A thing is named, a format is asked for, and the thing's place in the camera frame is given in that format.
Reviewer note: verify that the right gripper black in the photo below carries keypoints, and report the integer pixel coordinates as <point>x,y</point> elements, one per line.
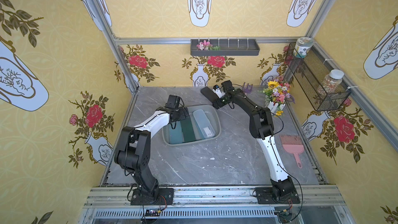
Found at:
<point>216,96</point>

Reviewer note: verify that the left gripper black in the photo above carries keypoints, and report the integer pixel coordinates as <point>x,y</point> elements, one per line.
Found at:
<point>181,113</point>

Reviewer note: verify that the black pencil case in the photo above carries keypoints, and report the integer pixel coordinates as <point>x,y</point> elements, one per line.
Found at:
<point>209,94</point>

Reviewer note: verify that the light teal pencil case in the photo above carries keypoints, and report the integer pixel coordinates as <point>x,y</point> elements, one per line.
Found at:
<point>176,134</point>

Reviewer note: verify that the light blue pencil case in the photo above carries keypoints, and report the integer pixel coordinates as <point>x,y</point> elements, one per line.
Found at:
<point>200,123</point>

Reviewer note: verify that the grey plastic storage tray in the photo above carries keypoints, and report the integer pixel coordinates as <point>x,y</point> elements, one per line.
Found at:
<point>211,115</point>

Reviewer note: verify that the dark green pencil case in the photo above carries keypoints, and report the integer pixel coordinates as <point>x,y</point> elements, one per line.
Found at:
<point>187,130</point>

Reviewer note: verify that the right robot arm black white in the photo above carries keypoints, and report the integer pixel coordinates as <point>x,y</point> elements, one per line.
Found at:
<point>261,127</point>

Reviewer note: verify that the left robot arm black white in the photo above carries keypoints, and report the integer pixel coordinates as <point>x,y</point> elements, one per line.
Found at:
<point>133,150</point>

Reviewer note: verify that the purple pink garden rake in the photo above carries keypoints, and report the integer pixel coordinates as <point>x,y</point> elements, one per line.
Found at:
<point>247,88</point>

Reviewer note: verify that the artificial flower bouquet white pot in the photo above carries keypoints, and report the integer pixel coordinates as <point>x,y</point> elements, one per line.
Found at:
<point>277,95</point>

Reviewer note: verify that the small pink flowers on shelf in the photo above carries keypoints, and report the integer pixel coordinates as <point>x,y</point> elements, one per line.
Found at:
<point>206,45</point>

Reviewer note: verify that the pink plastic dustpan comb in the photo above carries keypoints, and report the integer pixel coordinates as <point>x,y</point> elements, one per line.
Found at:
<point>293,145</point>

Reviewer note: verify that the green patterned tin can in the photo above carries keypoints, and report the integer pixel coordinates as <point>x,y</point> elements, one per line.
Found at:
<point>302,47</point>

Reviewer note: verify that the clear jar white lid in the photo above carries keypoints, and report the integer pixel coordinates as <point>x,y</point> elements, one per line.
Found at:
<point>331,82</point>

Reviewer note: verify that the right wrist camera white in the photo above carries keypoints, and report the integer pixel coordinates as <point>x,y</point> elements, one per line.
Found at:
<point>218,91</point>

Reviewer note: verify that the dark grey wall shelf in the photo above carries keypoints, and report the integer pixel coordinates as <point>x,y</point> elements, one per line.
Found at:
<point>228,47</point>

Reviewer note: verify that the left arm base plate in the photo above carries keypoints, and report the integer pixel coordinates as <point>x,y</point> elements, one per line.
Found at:
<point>161,196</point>

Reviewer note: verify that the black wire wall basket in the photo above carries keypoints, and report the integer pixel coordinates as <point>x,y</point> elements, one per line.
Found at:
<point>310,73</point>

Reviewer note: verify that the small circuit board with wires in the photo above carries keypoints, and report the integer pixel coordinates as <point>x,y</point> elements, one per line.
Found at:
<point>151,212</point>

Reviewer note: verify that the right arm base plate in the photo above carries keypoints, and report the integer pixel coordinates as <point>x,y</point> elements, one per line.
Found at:
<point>267,195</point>

